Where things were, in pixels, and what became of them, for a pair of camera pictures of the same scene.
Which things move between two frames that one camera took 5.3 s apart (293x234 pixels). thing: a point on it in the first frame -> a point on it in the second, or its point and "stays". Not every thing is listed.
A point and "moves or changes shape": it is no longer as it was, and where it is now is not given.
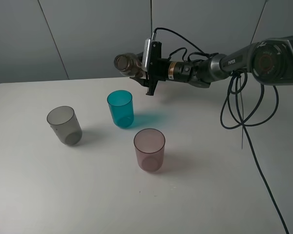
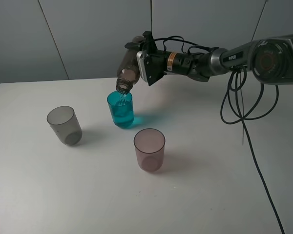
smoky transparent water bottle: [129, 65] moves or changes shape
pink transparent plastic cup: [149, 145] stays
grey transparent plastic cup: [64, 122] stays
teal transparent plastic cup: [121, 105] stays
